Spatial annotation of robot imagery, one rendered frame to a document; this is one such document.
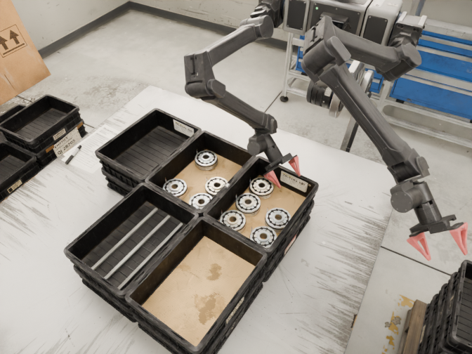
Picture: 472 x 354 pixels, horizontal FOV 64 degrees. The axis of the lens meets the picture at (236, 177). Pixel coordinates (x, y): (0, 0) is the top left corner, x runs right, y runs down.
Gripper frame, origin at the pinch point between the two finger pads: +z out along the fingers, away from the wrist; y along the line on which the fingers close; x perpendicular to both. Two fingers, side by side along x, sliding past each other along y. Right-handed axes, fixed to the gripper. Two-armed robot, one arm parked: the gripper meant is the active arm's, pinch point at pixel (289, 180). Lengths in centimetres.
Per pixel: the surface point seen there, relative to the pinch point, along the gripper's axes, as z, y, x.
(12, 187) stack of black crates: -76, -107, 104
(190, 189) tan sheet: -17.5, -31.1, 24.9
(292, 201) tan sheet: 8.8, 1.6, 12.3
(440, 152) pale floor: 48, 173, 113
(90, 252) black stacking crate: -15, -77, 16
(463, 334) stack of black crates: 91, 32, 3
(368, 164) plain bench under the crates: 16, 55, 32
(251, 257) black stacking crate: 16.5, -29.3, -2.6
